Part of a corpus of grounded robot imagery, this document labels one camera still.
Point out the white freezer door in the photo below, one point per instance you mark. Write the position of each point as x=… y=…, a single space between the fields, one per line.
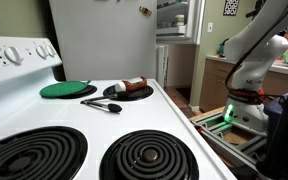
x=197 y=20

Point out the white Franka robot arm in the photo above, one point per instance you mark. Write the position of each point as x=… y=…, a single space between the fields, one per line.
x=257 y=66

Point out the wooden table top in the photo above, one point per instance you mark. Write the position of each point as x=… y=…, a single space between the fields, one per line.
x=204 y=115

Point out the brown bottle white cap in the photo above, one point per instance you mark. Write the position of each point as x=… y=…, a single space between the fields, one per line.
x=134 y=85

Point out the black kitchen tongs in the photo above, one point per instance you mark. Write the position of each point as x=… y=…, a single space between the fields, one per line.
x=102 y=105

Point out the wooden kitchen cabinet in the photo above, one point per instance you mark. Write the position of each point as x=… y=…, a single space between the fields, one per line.
x=214 y=86

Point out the white electric stove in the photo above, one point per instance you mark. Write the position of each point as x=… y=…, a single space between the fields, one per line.
x=84 y=133

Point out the small clip magnet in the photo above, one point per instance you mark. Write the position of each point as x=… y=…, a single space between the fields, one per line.
x=145 y=11

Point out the green round pot holder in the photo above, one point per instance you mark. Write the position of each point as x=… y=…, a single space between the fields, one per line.
x=62 y=89

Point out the teal object on counter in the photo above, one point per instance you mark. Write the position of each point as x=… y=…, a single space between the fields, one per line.
x=222 y=48

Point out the dark blue cover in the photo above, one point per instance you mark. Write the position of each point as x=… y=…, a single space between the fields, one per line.
x=270 y=108

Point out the aluminium base frame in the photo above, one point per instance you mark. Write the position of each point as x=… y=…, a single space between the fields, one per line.
x=217 y=128

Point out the white light switch plate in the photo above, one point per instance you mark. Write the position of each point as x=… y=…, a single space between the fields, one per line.
x=210 y=27

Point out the patterned tile wall art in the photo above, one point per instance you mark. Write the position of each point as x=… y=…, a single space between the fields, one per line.
x=231 y=7

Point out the black camera stand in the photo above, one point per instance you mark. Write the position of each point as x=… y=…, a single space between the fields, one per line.
x=287 y=140

